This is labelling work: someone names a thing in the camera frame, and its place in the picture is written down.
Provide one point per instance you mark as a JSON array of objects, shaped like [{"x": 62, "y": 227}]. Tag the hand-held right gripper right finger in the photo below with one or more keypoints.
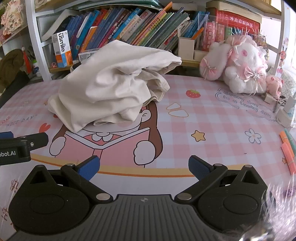
[{"x": 198, "y": 166}]

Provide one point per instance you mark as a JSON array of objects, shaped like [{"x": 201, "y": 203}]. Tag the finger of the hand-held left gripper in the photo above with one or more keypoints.
[
  {"x": 39, "y": 140},
  {"x": 5, "y": 134}
]

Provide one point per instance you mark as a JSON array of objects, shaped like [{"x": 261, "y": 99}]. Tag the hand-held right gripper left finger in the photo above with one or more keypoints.
[{"x": 89, "y": 165}]

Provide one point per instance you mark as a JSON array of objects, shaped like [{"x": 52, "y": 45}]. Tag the pink checked cartoon mat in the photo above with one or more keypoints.
[{"x": 208, "y": 120}]

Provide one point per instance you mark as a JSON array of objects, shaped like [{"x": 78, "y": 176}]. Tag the olive brown garment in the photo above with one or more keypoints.
[{"x": 11, "y": 62}]

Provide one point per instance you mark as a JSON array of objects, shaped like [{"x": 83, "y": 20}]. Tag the red tassel charm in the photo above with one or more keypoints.
[{"x": 27, "y": 60}]

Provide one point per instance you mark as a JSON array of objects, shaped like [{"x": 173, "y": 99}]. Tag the pink highlighter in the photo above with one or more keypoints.
[{"x": 289, "y": 157}]

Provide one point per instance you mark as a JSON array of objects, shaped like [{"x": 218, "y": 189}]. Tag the orange highlighter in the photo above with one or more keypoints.
[{"x": 285, "y": 139}]

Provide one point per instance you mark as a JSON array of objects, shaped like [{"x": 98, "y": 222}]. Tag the white and wood bookshelf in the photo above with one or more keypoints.
[{"x": 39, "y": 46}]

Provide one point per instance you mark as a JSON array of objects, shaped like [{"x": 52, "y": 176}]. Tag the teal highlighter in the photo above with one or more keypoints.
[{"x": 291, "y": 139}]

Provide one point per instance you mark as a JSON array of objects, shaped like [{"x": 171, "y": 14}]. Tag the tall white orange carton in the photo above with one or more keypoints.
[{"x": 61, "y": 46}]

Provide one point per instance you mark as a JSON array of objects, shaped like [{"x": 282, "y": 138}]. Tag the flat white orange carton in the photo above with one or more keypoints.
[{"x": 86, "y": 54}]

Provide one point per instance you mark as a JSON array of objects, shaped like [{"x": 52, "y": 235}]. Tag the white desk device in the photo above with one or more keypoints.
[{"x": 285, "y": 113}]

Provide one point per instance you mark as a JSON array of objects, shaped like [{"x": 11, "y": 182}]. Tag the white and pink plush bunny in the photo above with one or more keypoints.
[{"x": 235, "y": 69}]

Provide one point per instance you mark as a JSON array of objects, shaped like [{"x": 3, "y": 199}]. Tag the small pink plush toy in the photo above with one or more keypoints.
[{"x": 274, "y": 84}]

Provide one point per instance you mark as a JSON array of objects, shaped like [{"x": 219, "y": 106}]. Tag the low cream box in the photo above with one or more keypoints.
[{"x": 200, "y": 55}]

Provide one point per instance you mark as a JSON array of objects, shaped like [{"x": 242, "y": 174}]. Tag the decorative hanging sign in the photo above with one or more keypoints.
[{"x": 11, "y": 16}]

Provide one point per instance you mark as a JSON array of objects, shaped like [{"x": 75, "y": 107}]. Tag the cream pen holder box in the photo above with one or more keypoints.
[{"x": 186, "y": 48}]

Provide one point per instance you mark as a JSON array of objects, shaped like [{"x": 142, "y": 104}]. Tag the pink patterned boxes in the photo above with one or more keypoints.
[{"x": 215, "y": 34}]

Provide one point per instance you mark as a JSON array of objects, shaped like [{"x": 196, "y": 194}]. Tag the red boxed book set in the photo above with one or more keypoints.
[{"x": 238, "y": 22}]

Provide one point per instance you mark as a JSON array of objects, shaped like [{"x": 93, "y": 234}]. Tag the row of colourful books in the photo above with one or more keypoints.
[{"x": 138, "y": 23}]

